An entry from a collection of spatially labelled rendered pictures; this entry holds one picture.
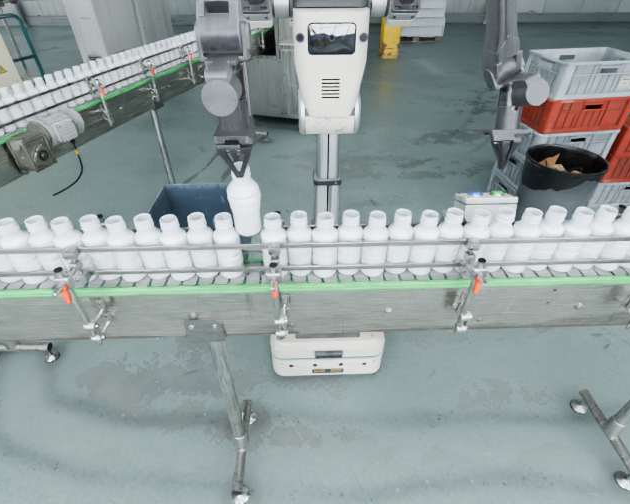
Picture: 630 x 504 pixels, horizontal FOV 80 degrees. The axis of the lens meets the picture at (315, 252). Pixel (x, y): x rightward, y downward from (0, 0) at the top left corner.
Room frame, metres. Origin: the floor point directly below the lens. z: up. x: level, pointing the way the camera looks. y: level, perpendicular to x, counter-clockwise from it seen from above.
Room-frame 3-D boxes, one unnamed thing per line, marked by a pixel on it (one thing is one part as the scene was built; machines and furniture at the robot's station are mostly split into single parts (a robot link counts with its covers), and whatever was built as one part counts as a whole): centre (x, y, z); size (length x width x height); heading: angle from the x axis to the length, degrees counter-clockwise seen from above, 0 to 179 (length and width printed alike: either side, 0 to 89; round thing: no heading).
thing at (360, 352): (1.36, -0.05, 0.24); 0.68 x 0.53 x 0.41; 2
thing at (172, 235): (0.70, 0.33, 1.08); 0.06 x 0.06 x 0.17
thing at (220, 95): (0.67, 0.15, 1.48); 0.12 x 0.09 x 0.12; 2
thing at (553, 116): (2.72, -1.80, 0.78); 0.61 x 0.41 x 0.22; 98
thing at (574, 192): (2.17, -1.55, 0.32); 0.45 x 0.45 x 0.64
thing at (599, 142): (2.72, -1.79, 0.55); 0.61 x 0.41 x 0.22; 99
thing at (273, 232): (0.71, 0.10, 1.08); 0.06 x 0.06 x 0.17
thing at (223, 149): (0.71, 0.15, 1.32); 0.07 x 0.07 x 0.09; 2
